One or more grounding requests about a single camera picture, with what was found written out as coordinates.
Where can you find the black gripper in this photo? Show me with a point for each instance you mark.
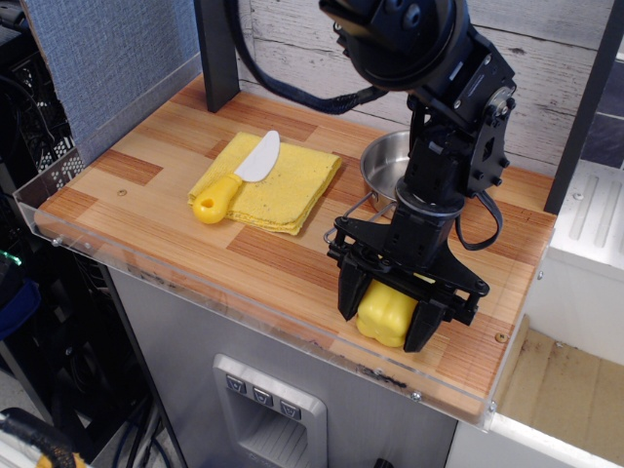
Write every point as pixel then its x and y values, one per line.
pixel 415 259

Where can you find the yellow toy bell pepper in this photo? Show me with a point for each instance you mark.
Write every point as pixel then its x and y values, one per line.
pixel 385 314

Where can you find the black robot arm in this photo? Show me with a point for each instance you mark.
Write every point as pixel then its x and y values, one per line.
pixel 460 92

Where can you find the stainless steel pot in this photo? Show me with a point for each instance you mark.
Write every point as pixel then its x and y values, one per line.
pixel 382 164

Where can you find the yellow folded cloth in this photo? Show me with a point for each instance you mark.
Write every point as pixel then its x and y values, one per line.
pixel 285 198

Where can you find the clear acrylic table guard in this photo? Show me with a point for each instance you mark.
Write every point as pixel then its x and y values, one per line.
pixel 129 211

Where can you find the silver toy fridge cabinet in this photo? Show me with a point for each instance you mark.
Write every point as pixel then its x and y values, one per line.
pixel 238 397

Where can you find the white toy sink unit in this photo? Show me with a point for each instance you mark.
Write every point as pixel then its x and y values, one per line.
pixel 560 398

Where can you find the blue fabric panel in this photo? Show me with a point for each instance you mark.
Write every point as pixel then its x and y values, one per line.
pixel 113 63

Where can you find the yellow object bottom left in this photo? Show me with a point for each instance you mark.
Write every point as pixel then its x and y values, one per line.
pixel 61 460

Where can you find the toy knife yellow handle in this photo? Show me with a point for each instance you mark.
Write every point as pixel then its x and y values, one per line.
pixel 245 159

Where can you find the dark right vertical post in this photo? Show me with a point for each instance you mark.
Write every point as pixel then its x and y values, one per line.
pixel 603 63

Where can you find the dark vertical post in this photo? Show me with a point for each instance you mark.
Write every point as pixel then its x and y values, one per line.
pixel 218 54
pixel 603 63

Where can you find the dark left vertical post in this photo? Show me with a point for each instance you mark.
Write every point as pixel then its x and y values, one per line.
pixel 218 54

